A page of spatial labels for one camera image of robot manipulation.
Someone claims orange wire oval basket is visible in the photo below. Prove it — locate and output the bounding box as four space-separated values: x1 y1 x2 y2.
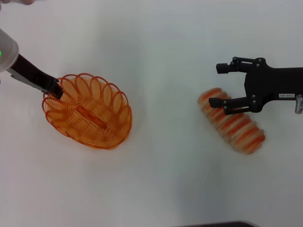
42 72 133 150

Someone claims orange striped bread loaf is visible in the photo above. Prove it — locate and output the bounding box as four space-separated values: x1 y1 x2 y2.
197 87 266 156

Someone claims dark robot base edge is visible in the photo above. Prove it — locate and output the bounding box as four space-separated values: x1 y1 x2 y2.
179 220 259 227

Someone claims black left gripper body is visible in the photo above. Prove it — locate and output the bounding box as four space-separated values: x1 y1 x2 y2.
9 53 60 95

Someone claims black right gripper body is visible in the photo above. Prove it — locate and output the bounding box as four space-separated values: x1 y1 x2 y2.
243 58 303 113

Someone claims silver knob on right gripper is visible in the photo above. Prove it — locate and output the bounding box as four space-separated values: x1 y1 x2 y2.
294 94 303 114

